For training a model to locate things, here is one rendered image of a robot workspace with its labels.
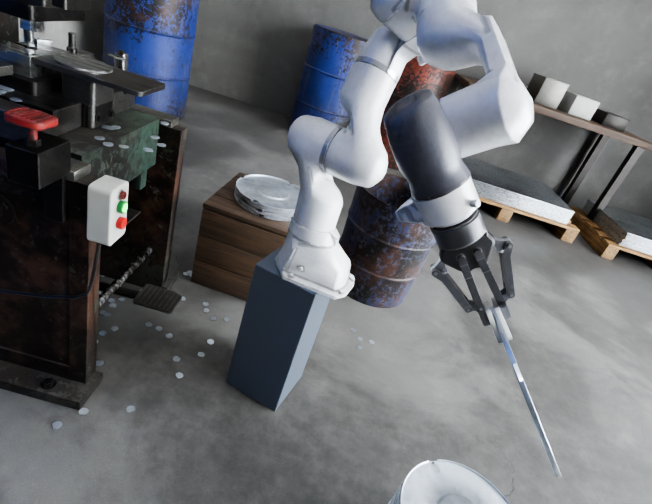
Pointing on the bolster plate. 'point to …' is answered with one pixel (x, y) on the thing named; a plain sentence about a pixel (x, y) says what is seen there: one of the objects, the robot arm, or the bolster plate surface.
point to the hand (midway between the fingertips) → (497, 320)
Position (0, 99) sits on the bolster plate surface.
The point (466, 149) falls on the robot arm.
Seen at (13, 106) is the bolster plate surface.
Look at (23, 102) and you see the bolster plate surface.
